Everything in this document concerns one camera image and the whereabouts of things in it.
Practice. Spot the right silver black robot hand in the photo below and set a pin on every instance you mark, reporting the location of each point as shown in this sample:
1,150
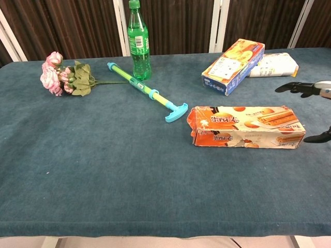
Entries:
297,87

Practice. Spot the orange egg roll box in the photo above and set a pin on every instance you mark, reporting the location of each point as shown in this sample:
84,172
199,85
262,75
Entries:
245,126

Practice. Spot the white paper food package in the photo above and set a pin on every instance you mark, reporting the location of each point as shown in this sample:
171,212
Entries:
276,65

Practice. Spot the blue yellow biscuit box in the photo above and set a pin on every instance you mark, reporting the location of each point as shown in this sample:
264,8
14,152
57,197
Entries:
232,67

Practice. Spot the teal yellow toy water pump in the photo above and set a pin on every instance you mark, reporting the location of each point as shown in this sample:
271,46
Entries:
144,89

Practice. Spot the green plastic soda bottle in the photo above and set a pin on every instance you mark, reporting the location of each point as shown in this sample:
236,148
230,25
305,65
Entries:
139,51

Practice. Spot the dark teal table cloth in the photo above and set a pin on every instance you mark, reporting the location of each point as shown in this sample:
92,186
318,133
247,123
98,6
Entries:
116,168

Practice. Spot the pink artificial flower bouquet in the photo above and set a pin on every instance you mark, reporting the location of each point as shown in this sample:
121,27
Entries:
55,77

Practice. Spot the white partition frame post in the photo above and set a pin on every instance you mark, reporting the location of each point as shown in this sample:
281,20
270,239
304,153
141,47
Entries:
122,25
219,25
301,23
13,38

